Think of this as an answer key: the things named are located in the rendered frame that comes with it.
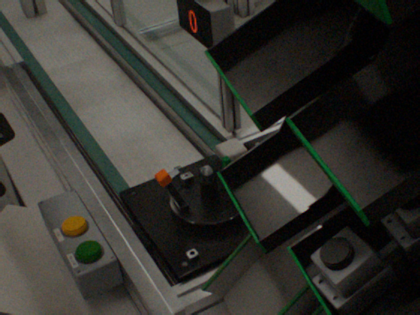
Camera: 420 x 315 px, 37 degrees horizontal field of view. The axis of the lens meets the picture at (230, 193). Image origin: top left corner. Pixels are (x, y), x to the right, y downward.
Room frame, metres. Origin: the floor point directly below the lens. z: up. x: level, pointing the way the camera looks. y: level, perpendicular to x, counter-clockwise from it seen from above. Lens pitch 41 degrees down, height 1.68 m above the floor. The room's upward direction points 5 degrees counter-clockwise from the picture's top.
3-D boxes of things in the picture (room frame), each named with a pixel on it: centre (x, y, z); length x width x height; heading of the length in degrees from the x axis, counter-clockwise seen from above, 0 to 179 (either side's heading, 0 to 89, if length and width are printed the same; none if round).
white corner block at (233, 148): (0.93, -0.01, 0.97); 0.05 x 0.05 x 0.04; 27
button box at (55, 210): (0.78, 0.27, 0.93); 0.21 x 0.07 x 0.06; 27
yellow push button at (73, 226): (0.78, 0.27, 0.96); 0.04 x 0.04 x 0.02
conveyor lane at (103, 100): (1.08, 0.15, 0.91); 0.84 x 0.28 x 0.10; 27
